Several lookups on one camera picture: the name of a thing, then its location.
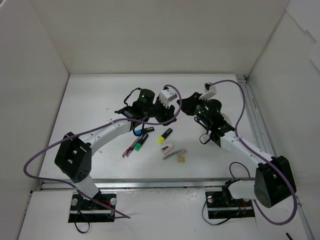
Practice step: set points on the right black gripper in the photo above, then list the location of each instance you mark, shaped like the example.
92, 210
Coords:
189, 105

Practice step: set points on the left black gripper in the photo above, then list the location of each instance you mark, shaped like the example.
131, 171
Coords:
164, 114

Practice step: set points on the blue cap black highlighter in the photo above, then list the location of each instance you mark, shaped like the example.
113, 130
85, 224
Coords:
142, 131

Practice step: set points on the red pen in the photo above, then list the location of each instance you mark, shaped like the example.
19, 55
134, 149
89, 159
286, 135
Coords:
123, 155

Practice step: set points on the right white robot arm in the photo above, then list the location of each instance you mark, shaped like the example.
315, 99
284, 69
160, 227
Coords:
273, 181

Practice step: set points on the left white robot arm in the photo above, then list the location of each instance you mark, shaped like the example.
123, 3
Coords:
74, 156

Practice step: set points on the yellow cap black highlighter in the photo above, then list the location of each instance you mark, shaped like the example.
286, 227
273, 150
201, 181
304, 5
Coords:
164, 136

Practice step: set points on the blue pen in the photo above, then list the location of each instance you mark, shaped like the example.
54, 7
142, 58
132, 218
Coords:
131, 148

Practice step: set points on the pink white stapler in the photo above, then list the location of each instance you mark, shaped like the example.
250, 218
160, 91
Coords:
167, 148

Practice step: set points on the white divided round container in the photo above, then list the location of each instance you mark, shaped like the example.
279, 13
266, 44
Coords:
226, 118

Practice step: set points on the grey eraser block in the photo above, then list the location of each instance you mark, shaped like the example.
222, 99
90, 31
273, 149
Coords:
181, 153

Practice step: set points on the green cap black highlighter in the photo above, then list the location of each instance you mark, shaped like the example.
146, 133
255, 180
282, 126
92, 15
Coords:
141, 141

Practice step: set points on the small wooden sharpener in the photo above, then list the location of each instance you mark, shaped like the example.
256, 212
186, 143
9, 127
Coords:
181, 159

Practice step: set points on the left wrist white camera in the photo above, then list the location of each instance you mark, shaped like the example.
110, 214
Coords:
166, 96

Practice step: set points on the wrist white camera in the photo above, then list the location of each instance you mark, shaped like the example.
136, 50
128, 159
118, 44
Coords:
166, 96
209, 91

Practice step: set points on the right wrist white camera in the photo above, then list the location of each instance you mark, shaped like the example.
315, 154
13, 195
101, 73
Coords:
209, 91

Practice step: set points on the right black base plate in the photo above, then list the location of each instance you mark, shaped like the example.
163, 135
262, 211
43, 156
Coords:
219, 207

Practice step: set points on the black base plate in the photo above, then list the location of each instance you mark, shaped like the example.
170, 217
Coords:
219, 207
85, 211

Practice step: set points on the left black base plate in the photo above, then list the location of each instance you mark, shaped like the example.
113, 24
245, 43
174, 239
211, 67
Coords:
85, 211

